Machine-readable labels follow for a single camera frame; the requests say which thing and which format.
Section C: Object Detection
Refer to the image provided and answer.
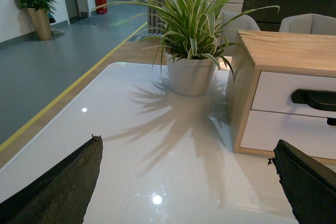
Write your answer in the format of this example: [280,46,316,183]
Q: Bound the white plant pot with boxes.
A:
[164,52,216,96]

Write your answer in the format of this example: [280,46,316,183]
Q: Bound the black drawer handle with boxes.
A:
[327,118,336,126]
[291,89,335,112]

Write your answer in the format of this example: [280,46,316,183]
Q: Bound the wooden drawer cabinet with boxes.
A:
[226,31,335,164]

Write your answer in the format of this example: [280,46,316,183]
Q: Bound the red bin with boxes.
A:
[95,0,108,14]

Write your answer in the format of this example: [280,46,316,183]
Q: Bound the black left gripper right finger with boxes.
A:
[268,140,335,223]

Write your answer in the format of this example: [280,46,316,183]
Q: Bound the beige armchair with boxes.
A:
[221,10,260,43]
[279,14,335,36]

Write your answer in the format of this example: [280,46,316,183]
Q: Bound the gold tall planter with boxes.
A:
[27,8,52,40]

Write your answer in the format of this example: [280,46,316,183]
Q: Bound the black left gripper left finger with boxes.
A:
[1,136,103,223]

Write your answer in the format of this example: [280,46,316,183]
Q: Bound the beige armchair left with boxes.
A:
[221,10,260,43]

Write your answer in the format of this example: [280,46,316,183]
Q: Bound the spider plant green leaves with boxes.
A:
[90,0,308,83]

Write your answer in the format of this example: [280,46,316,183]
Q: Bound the white drawer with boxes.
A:
[251,71,335,118]
[240,110,335,159]

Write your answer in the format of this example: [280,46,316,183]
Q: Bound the beige armchair right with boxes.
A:
[279,14,335,36]

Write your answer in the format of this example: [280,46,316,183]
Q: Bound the dark counter desk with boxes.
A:
[242,0,335,31]

